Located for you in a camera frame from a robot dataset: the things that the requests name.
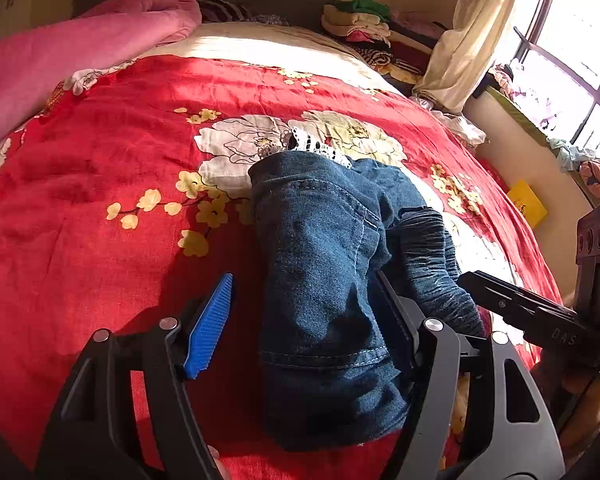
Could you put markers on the blue denim pants lace hem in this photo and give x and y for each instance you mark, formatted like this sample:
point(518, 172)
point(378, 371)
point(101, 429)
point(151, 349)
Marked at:
point(320, 260)

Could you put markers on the striped pillow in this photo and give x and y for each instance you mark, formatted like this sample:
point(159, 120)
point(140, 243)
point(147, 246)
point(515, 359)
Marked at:
point(225, 10)

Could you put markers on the light blue cloth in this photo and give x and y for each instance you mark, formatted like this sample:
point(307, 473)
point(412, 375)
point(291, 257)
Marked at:
point(570, 152)

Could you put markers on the white crumpled cloth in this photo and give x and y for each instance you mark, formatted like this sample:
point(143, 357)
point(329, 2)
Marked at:
point(455, 122)

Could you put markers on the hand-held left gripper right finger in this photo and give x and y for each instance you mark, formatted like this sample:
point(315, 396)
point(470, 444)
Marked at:
point(400, 320)

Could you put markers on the red floral blanket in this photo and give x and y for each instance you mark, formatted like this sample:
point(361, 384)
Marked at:
point(105, 270)

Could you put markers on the green windowsill mat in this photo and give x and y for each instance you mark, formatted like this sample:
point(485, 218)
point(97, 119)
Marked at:
point(517, 115)

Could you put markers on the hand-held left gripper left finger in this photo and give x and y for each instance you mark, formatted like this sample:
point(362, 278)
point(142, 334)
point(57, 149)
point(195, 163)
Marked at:
point(207, 332)

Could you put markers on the cream curtain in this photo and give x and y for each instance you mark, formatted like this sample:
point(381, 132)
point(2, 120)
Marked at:
point(472, 35)

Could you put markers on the pink floral cloth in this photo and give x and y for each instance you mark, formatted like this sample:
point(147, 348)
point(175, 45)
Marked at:
point(522, 95)

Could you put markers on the pile of folded clothes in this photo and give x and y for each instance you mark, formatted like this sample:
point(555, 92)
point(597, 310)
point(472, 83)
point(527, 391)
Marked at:
point(375, 35)

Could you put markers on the barred window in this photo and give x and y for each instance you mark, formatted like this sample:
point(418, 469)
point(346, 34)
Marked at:
point(570, 45)

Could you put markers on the yellow box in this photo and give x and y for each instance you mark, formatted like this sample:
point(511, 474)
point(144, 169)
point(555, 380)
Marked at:
point(527, 202)

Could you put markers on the pink blanket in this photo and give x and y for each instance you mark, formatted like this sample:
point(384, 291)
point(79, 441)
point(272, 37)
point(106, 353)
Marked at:
point(45, 55)

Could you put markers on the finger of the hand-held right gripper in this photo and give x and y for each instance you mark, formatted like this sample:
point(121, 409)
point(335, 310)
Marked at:
point(510, 300)

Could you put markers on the person's right hand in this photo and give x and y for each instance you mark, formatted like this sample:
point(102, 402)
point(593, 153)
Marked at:
point(587, 410)

